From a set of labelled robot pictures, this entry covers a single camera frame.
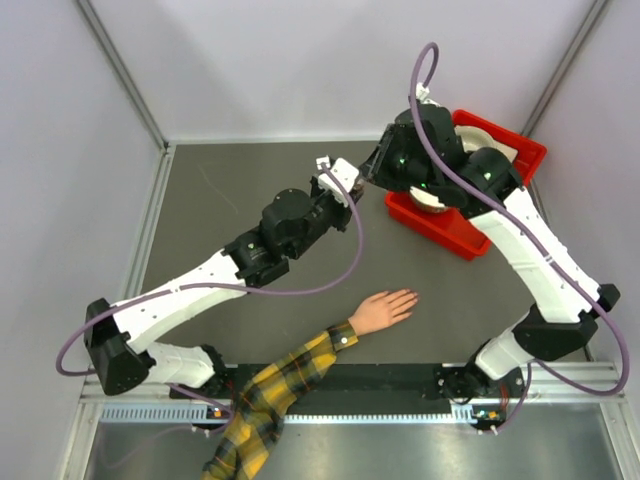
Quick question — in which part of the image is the pink nail polish bottle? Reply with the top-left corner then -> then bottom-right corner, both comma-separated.
350,181 -> 365,203

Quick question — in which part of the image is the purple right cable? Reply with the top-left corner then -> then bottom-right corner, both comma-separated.
407,41 -> 632,399

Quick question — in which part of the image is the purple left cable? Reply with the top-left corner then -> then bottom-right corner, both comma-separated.
54,167 -> 365,377

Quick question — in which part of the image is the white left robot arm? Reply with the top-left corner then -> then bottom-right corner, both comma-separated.
84,167 -> 361,397

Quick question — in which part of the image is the yellow plaid sleeve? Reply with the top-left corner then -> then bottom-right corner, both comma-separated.
201,322 -> 358,480

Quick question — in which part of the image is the mannequin hand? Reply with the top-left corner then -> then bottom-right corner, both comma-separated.
348,289 -> 419,337

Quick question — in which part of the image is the slotted cable duct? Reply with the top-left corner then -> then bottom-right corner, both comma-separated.
99,402 -> 481,426

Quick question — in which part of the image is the square floral saucer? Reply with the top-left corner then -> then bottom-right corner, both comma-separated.
495,141 -> 518,163

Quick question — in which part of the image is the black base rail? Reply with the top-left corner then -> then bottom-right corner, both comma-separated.
169,362 -> 531,416

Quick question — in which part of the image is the white tape roll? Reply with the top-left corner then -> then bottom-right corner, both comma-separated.
409,187 -> 448,214

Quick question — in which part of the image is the purple cable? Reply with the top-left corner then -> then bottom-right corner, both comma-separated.
407,41 -> 632,399
54,167 -> 365,377

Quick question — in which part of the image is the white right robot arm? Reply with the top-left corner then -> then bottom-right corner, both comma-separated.
360,104 -> 620,401

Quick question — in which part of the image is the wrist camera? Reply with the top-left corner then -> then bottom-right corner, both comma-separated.
316,156 -> 359,208
415,83 -> 441,108

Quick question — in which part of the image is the red plastic bin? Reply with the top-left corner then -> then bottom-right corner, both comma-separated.
384,109 -> 547,261

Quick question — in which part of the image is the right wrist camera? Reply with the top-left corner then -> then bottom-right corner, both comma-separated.
415,83 -> 441,108

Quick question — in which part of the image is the beige ceramic cup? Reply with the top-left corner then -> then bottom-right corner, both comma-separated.
455,125 -> 496,153

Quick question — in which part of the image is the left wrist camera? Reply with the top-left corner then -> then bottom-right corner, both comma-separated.
316,156 -> 359,208

